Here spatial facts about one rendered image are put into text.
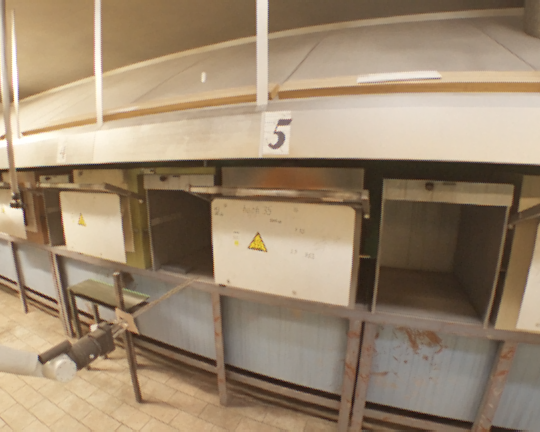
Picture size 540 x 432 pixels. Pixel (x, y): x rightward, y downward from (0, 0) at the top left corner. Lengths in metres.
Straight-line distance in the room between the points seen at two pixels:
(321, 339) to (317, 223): 0.66
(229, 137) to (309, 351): 1.12
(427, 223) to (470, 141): 1.00
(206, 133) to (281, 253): 0.55
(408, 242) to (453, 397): 0.85
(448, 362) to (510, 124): 1.05
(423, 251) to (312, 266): 0.90
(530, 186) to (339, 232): 0.72
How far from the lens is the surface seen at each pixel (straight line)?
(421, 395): 1.65
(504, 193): 1.21
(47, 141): 1.89
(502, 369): 1.53
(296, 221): 1.09
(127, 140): 1.32
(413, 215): 1.79
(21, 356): 1.02
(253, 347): 1.68
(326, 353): 1.54
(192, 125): 1.09
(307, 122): 0.89
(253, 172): 1.27
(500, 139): 0.91
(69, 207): 2.09
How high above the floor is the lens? 1.48
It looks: 11 degrees down
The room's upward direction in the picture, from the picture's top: straight up
